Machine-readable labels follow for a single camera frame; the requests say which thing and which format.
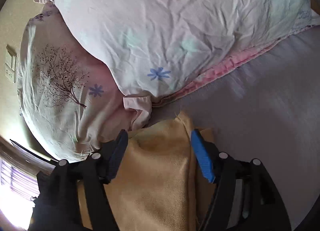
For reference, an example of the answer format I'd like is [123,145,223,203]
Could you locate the tan long-sleeve shirt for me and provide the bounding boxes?
[77,110,217,231]

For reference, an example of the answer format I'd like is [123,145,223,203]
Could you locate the window with purple curtain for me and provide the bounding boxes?
[1,141,57,230]

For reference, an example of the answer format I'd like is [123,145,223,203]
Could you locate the lavender bed sheet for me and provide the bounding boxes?
[150,27,319,228]

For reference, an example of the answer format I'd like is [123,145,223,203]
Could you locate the left floral pink pillow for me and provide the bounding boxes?
[17,3,151,161]

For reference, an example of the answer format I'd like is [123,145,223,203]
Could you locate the floral pink pillow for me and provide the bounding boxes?
[17,3,151,161]
[35,0,319,101]

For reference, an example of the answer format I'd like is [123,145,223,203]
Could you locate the right floral pink pillow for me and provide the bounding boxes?
[35,0,319,101]

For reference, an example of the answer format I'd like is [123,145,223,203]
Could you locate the white wall switch panel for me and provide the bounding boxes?
[5,44,17,83]

